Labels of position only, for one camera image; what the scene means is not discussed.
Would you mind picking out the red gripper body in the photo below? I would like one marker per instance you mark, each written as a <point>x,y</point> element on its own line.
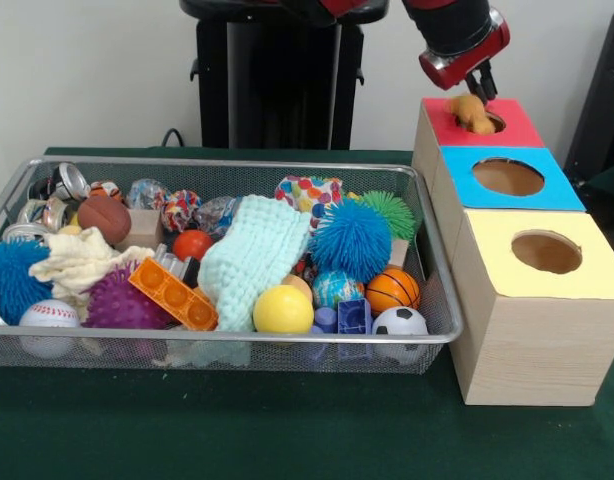
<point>467,60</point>

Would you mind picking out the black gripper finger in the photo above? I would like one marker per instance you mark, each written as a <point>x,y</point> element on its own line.
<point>476,89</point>
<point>488,82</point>

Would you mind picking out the brown monkey plush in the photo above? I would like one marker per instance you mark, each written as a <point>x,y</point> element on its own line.
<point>474,115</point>

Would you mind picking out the green fuzzy ball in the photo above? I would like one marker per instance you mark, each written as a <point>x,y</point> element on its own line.
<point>396,215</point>

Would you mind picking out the blue fuzzy ball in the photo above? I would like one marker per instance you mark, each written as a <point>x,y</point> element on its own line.
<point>12,280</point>
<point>350,240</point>

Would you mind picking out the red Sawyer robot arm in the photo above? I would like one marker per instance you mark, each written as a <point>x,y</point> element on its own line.
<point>447,20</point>

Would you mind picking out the wooden box with three holes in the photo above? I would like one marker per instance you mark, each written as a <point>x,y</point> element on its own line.
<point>532,350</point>

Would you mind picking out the shallow clear mesh bin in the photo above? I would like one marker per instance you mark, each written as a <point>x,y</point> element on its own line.
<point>137,352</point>

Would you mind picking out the black upright panel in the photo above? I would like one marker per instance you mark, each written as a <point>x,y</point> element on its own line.
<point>604,100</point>

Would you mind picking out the dark green table cloth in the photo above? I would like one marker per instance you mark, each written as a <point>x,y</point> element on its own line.
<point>612,182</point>
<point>287,430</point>

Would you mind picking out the small orange basketball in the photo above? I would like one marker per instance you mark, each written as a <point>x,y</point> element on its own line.
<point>392,290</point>

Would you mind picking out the black and white soccer ball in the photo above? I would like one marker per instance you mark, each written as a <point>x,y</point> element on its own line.
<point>401,321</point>

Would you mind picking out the mint green knitted cloth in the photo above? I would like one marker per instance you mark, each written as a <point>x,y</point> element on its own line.
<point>252,255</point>

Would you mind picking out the yellow ball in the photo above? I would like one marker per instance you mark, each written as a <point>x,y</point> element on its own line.
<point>283,310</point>

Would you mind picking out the multicoloured knotted fabric toy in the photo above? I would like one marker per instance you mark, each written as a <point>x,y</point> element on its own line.
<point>181,210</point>

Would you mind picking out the orange plastic block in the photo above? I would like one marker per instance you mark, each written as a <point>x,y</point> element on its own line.
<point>172,295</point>

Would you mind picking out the brown toy football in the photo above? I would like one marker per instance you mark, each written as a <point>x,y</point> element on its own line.
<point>103,217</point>

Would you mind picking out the purple spiky ball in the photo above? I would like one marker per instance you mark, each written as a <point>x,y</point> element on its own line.
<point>117,302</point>

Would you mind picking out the white baseball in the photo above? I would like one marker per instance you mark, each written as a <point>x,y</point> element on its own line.
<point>49,315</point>

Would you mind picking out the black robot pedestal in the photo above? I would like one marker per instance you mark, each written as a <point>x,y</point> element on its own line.
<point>267,75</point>

